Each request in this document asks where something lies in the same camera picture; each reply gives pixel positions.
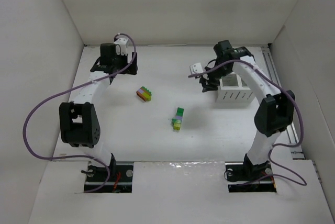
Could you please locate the green lilac lego stack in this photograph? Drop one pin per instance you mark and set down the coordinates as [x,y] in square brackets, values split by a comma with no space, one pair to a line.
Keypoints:
[177,120]

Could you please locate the orange green lego stack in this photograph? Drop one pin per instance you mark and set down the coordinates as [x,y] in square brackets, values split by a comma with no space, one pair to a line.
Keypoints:
[144,94]

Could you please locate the aluminium rail right side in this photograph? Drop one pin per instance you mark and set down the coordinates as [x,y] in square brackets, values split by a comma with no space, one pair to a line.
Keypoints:
[275,114]

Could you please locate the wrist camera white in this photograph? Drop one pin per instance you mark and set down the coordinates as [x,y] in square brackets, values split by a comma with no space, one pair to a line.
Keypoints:
[196,68]
[121,46]

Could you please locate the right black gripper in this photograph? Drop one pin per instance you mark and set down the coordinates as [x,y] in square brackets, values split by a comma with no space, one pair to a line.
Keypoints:
[209,80]

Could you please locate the white slotted container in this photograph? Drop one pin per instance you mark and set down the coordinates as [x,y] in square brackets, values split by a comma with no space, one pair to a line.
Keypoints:
[233,89]

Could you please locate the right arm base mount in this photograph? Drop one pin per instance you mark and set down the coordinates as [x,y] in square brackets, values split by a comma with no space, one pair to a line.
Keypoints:
[243,179]

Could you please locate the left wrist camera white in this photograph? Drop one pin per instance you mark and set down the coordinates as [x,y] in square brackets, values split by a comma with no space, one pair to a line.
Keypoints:
[121,46]

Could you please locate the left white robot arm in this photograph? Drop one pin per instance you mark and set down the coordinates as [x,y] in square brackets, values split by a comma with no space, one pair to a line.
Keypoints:
[79,125]

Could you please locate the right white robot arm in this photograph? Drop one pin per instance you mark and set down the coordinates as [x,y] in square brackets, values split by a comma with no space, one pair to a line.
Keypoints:
[245,66]

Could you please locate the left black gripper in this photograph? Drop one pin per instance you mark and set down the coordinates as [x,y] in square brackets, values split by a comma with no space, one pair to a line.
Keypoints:
[131,67]

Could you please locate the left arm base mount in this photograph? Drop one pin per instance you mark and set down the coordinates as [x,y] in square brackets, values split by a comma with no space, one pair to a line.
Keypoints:
[118,182]

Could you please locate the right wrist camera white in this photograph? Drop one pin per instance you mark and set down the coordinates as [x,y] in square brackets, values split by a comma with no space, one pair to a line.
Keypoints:
[196,68]

